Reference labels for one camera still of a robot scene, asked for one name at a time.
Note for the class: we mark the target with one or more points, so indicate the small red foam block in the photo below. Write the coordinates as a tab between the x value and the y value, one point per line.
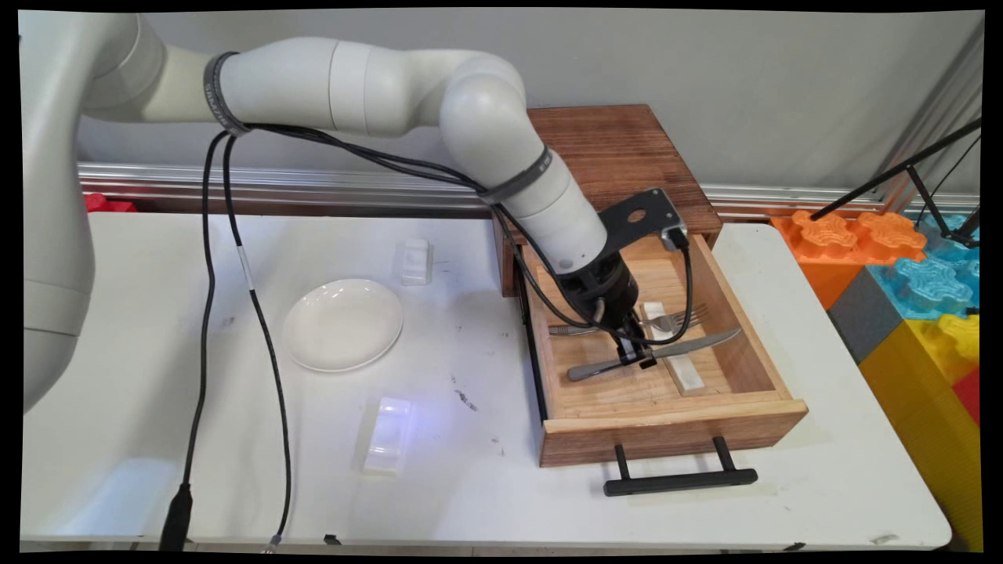
970	395

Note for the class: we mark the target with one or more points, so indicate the dark wooden cabinet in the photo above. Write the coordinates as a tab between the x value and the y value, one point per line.
627	157

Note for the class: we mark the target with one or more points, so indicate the orange foam block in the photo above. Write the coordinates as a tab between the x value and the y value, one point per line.
831	239

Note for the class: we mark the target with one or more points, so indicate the aluminium diagonal post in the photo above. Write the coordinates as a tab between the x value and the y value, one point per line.
940	110

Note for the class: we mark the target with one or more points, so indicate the steel serrated knife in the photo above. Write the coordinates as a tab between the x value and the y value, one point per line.
697	345

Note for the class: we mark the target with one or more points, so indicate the grey foam block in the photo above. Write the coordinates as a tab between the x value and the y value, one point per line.
866	317

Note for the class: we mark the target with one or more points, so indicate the aluminium wall rail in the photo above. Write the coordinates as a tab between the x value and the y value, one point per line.
313	188

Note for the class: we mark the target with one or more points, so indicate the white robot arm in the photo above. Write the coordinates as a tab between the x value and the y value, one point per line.
376	82

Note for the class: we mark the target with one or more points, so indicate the white ceramic cutlery rest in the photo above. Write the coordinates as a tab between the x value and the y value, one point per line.
415	262
688	376
388	439
657	312

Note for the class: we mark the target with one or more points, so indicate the blue foam block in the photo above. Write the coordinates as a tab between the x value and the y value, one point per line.
932	282

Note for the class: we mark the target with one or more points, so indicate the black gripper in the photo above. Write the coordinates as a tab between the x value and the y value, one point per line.
603	294

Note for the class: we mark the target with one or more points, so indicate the black tripod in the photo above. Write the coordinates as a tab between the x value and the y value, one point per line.
909	166

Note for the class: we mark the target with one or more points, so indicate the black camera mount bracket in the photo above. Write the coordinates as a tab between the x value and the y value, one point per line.
635	215

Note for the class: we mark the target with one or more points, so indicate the large red foam block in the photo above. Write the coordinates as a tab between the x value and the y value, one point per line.
110	205

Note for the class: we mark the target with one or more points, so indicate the light wooden drawer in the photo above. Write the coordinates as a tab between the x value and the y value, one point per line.
619	395

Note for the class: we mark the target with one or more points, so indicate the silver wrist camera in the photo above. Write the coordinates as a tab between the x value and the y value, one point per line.
675	236

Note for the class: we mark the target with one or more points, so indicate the white round plate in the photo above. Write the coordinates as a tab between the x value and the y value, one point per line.
343	325

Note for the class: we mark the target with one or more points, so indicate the steel fork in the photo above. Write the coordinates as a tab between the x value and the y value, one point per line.
682	317

